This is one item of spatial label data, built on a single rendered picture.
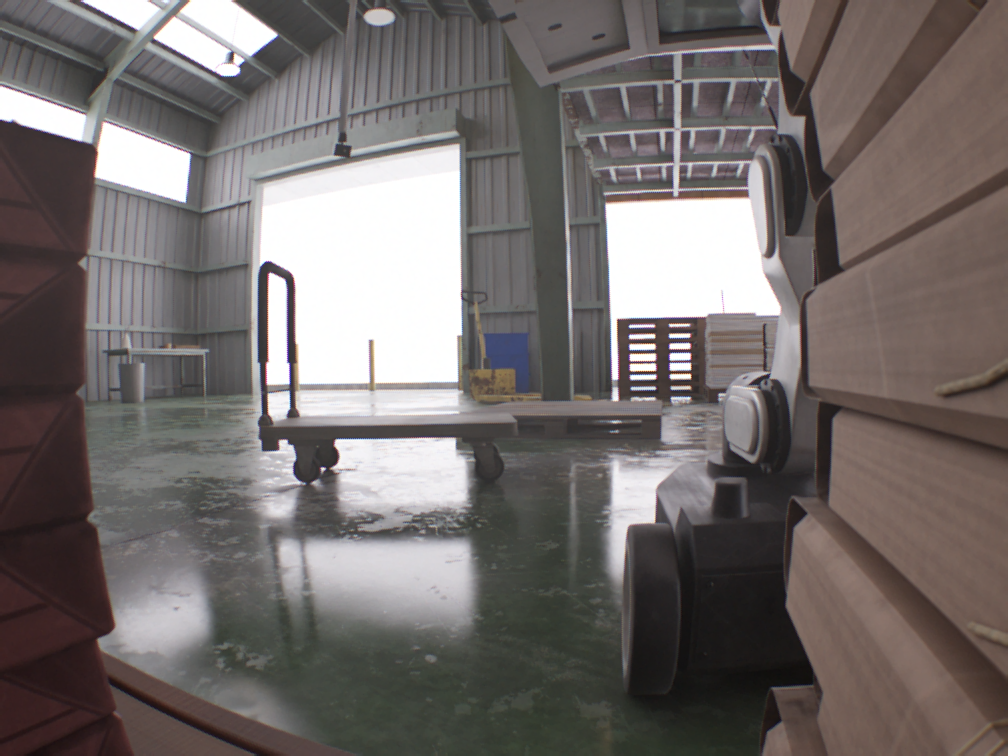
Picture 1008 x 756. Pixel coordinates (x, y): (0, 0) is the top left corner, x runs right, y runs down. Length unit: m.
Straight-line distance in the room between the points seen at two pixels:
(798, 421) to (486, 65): 8.93
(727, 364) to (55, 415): 5.29
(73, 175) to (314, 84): 10.84
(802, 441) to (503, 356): 6.67
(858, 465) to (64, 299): 0.27
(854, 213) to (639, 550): 0.45
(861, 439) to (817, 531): 0.05
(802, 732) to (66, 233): 0.34
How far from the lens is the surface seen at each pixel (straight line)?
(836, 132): 0.22
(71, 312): 0.22
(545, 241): 4.91
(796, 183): 0.74
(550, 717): 0.65
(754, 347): 5.40
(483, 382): 5.93
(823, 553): 0.20
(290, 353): 2.22
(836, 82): 0.22
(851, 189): 0.20
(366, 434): 1.82
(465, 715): 0.65
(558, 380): 4.78
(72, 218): 0.23
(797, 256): 0.74
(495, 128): 8.92
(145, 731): 0.53
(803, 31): 0.24
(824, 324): 0.19
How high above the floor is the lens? 0.38
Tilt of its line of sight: 1 degrees down
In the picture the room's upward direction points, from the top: 1 degrees counter-clockwise
